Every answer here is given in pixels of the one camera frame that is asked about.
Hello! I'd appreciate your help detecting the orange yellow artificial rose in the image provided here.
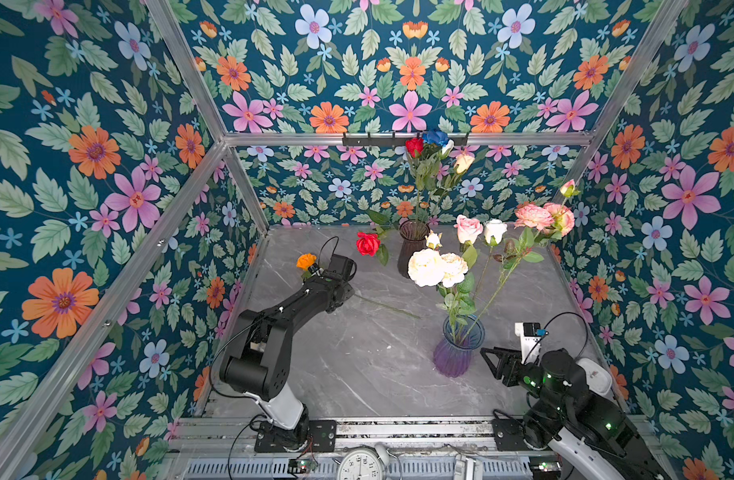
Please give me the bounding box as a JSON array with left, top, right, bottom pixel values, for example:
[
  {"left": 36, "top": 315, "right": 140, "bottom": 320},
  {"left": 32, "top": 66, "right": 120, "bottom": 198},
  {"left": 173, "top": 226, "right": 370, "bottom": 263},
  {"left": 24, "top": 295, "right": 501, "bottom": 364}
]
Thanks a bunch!
[{"left": 296, "top": 253, "right": 419, "bottom": 319}]

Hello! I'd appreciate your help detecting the purple blue ribbed glass vase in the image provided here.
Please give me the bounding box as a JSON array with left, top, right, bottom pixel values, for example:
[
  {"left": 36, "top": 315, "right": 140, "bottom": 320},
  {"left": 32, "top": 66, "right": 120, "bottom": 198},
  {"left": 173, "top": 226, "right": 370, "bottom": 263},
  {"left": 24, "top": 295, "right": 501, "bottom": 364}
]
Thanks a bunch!
[{"left": 432, "top": 315, "right": 485, "bottom": 378}]

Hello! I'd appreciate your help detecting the dark pink ribbed glass vase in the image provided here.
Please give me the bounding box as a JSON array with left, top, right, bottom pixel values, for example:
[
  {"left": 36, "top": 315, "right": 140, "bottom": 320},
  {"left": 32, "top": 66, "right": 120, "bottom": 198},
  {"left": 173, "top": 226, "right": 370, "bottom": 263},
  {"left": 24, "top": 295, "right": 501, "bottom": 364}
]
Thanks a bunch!
[{"left": 397, "top": 220, "right": 430, "bottom": 279}]

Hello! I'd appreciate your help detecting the cream peony flower stem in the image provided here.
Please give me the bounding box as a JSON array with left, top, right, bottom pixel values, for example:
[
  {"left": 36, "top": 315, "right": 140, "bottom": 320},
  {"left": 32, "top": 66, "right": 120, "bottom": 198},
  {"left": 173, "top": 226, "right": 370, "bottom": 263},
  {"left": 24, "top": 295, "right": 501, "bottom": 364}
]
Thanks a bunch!
[{"left": 407, "top": 231, "right": 478, "bottom": 347}]

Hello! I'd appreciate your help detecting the pink rosebud stem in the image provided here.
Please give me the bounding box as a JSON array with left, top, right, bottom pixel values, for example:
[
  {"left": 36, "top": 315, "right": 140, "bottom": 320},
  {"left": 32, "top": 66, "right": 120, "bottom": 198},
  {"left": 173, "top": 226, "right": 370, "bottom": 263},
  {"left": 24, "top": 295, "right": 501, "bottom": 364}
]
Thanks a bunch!
[{"left": 448, "top": 215, "right": 484, "bottom": 285}]

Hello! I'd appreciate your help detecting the white rosebud stem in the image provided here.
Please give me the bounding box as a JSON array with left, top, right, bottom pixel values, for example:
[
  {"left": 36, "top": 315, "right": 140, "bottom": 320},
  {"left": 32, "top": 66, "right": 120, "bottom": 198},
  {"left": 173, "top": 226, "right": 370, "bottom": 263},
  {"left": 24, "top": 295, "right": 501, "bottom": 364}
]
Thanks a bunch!
[{"left": 468, "top": 218, "right": 508, "bottom": 300}]

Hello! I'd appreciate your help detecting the pink artificial flower spray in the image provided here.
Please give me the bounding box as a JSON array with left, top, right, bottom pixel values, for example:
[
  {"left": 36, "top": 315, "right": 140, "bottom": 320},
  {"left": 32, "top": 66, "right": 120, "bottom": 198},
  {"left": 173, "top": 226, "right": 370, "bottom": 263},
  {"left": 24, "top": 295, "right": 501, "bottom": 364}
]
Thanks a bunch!
[{"left": 475, "top": 180, "right": 580, "bottom": 321}]

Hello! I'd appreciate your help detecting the red artificial rose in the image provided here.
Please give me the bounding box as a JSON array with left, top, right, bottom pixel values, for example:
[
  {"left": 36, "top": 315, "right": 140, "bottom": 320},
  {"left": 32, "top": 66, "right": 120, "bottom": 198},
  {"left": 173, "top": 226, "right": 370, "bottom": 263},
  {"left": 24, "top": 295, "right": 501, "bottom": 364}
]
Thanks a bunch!
[
  {"left": 356, "top": 210, "right": 399, "bottom": 266},
  {"left": 405, "top": 137, "right": 425, "bottom": 158}
]

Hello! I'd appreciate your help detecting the blue artificial flower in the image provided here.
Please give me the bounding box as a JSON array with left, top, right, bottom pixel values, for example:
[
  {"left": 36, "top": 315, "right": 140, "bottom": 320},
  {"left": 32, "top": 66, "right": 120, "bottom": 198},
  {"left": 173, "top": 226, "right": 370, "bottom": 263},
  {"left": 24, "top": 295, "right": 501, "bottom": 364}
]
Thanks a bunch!
[{"left": 422, "top": 130, "right": 449, "bottom": 146}]

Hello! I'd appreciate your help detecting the cream white artificial rose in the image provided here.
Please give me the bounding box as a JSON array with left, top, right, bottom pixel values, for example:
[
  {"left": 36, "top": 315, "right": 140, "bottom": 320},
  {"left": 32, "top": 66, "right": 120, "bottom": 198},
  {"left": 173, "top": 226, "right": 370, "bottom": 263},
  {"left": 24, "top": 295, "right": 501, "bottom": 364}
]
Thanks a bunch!
[{"left": 454, "top": 154, "right": 475, "bottom": 175}]

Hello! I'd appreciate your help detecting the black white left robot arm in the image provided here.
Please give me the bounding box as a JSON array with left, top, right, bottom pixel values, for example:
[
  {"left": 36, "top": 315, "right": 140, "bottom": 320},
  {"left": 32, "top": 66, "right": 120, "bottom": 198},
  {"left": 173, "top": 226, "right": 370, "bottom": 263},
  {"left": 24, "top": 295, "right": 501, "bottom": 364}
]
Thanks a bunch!
[{"left": 217, "top": 254, "right": 357, "bottom": 451}]

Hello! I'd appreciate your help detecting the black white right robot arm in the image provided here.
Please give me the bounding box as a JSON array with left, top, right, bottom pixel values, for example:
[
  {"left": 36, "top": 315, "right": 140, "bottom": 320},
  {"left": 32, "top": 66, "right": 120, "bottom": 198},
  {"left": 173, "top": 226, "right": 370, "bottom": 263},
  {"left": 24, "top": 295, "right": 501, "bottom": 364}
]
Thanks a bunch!
[{"left": 480, "top": 347, "right": 669, "bottom": 479}]

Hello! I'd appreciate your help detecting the white rounded device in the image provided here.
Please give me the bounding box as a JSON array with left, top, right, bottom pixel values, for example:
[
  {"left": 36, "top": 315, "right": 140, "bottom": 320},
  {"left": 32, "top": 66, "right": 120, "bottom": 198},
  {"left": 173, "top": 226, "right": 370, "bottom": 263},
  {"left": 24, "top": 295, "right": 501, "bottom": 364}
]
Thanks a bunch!
[{"left": 576, "top": 358, "right": 613, "bottom": 399}]

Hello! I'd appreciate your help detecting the white analog alarm clock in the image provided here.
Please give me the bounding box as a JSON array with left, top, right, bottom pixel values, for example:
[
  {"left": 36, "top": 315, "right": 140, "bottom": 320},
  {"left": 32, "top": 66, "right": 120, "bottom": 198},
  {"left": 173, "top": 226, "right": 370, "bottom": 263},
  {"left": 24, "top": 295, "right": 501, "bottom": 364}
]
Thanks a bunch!
[{"left": 336, "top": 444, "right": 390, "bottom": 480}]

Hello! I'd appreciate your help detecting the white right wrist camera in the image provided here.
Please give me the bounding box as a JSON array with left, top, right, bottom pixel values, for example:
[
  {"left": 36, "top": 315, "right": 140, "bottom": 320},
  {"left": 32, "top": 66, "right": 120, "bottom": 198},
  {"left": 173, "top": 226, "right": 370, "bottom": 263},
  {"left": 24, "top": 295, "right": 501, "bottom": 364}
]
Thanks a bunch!
[{"left": 514, "top": 322, "right": 545, "bottom": 364}]

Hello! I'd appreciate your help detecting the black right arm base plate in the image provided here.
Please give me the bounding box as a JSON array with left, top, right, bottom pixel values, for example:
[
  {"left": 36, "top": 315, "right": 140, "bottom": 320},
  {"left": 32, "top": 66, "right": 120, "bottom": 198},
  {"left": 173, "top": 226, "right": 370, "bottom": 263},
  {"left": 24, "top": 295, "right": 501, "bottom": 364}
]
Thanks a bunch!
[{"left": 491, "top": 416, "right": 545, "bottom": 451}]

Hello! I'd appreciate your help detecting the black hook rail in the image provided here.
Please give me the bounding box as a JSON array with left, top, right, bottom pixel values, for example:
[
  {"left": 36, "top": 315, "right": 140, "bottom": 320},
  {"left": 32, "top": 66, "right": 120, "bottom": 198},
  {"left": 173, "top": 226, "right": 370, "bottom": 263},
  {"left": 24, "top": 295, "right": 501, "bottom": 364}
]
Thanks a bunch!
[{"left": 341, "top": 132, "right": 469, "bottom": 148}]

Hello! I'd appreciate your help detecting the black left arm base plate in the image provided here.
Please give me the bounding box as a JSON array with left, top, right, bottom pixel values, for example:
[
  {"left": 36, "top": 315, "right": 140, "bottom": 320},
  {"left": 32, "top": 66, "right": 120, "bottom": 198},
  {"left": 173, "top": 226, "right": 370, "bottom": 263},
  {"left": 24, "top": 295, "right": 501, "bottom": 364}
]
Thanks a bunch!
[{"left": 254, "top": 419, "right": 338, "bottom": 453}]

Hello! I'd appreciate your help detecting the aluminium front mounting rail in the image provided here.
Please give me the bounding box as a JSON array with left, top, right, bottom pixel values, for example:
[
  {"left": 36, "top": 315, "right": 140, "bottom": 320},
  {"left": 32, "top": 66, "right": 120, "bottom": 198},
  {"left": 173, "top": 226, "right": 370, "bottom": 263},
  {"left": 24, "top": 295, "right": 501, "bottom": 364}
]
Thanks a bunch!
[{"left": 168, "top": 415, "right": 662, "bottom": 457}]

